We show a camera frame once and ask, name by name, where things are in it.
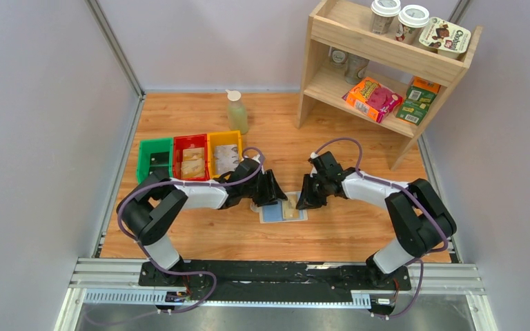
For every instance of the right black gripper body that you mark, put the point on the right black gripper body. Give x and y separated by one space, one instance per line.
321 192

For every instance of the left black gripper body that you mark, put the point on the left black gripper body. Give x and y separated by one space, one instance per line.
250 192

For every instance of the gold credit card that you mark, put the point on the gold credit card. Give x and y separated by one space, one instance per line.
193 155
289 209

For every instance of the beige card holder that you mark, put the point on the beige card holder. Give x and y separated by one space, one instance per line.
269 214

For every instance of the black credit card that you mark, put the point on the black credit card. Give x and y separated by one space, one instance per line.
160 159

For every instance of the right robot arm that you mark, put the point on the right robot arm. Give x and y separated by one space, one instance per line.
420 220

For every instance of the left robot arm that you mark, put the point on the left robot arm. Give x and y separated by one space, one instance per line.
152 207

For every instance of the gold cards in red bin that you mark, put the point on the gold cards in red bin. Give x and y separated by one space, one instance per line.
193 169

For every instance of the yellow plastic bin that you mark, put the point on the yellow plastic bin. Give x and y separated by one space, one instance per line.
221 138

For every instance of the red plastic bin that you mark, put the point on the red plastic bin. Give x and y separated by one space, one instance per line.
190 141

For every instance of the green soap bottle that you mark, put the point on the green soap bottle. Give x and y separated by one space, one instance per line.
236 112

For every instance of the orange pink snack box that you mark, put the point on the orange pink snack box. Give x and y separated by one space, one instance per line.
373 99

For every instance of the green plastic bin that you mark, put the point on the green plastic bin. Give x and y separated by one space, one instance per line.
146 148

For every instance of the right glass jar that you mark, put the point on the right glass jar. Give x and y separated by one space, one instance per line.
355 69

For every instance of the glass jar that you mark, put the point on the glass jar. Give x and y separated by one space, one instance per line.
337 58
355 69

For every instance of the wooden shelf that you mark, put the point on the wooden shelf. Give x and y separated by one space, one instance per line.
345 25

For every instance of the left glass jar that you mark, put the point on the left glass jar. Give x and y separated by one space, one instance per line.
337 58

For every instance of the green orange juice box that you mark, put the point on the green orange juice box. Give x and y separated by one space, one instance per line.
420 94

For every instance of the left paper coffee cup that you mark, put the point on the left paper coffee cup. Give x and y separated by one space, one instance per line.
384 12

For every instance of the paper coffee cup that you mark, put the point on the paper coffee cup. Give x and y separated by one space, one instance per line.
411 20
384 12

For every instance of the right paper coffee cup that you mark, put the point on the right paper coffee cup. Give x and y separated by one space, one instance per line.
411 20

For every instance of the Chobani yogurt cup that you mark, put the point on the Chobani yogurt cup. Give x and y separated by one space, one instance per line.
447 39

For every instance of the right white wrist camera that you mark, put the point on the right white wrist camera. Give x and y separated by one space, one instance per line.
313 160

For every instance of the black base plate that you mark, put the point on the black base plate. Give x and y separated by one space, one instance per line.
276 281

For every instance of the aluminium frame rail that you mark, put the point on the aluminium frame rail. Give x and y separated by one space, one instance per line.
115 281

